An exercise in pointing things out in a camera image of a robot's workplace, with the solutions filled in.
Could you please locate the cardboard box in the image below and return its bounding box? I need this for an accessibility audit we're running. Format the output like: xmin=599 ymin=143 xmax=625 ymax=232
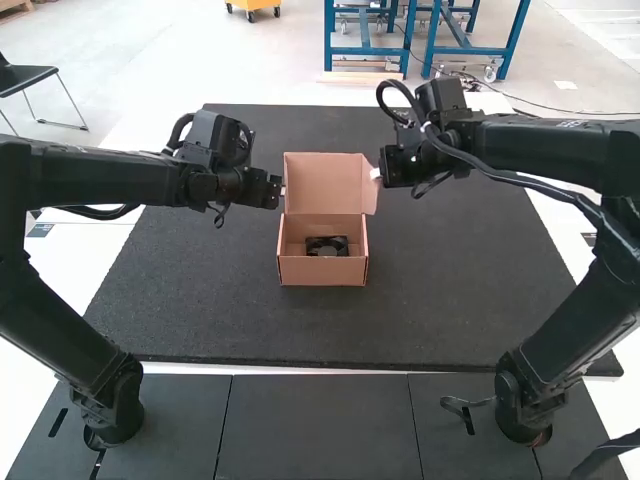
xmin=276 ymin=151 xmax=382 ymax=288

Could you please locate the dark base panel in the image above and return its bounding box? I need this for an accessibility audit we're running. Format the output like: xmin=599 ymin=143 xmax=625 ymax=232
xmin=8 ymin=373 xmax=234 ymax=480
xmin=214 ymin=373 xmax=422 ymax=480
xmin=407 ymin=372 xmax=629 ymax=480

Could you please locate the wooden pallet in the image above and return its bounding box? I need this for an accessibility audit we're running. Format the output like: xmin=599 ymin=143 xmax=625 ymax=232
xmin=0 ymin=0 xmax=34 ymax=21

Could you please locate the black square fan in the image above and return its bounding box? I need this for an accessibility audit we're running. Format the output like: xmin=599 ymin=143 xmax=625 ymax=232
xmin=304 ymin=235 xmax=350 ymax=259

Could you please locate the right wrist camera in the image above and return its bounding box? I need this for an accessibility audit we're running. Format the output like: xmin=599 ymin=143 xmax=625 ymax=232
xmin=413 ymin=76 xmax=474 ymax=124

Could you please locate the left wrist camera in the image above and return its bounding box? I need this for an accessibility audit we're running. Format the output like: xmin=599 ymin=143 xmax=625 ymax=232
xmin=183 ymin=109 xmax=256 ymax=169

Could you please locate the black mat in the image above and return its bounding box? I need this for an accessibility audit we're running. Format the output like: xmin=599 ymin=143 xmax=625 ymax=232
xmin=82 ymin=103 xmax=625 ymax=375

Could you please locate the wooden plank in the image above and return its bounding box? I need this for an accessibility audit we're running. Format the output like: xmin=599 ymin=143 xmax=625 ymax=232
xmin=315 ymin=71 xmax=405 ymax=88

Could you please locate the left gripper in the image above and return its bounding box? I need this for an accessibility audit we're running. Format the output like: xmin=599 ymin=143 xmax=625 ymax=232
xmin=238 ymin=167 xmax=288 ymax=211

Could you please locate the blue metal frame table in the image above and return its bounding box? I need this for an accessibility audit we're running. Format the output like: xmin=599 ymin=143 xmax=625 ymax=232
xmin=323 ymin=0 xmax=417 ymax=81
xmin=421 ymin=0 xmax=532 ymax=82

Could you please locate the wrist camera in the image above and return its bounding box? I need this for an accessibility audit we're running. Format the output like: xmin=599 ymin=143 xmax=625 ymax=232
xmin=413 ymin=76 xmax=474 ymax=124
xmin=183 ymin=109 xmax=256 ymax=169

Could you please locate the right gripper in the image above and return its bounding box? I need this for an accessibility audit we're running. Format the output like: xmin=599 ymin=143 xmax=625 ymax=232
xmin=368 ymin=139 xmax=437 ymax=190

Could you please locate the yellow cart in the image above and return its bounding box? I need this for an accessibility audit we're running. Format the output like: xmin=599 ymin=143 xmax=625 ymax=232
xmin=224 ymin=0 xmax=283 ymax=24

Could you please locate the black chair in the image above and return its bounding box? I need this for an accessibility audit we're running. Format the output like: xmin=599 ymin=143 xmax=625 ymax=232
xmin=0 ymin=49 xmax=91 ymax=139

